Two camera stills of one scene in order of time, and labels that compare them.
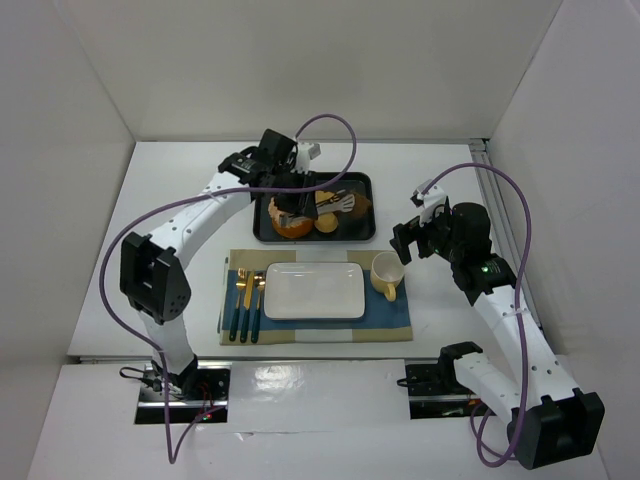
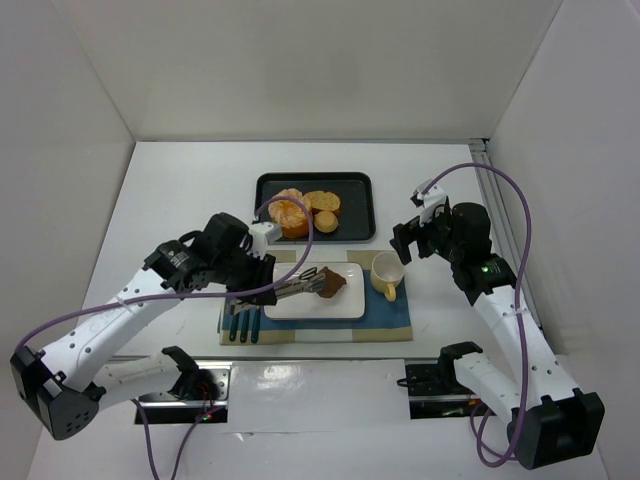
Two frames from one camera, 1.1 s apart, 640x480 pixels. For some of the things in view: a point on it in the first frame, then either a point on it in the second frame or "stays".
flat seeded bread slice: x=321 y=196 stays
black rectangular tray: x=349 y=227 stays
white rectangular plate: x=314 y=291 stays
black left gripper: x=295 y=203 -> x=262 y=279
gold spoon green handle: x=260 y=280 stays
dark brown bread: x=362 y=207 -> x=333 y=281
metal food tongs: x=344 y=202 -> x=309 y=280
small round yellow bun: x=326 y=223 stays
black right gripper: x=407 y=239 stays
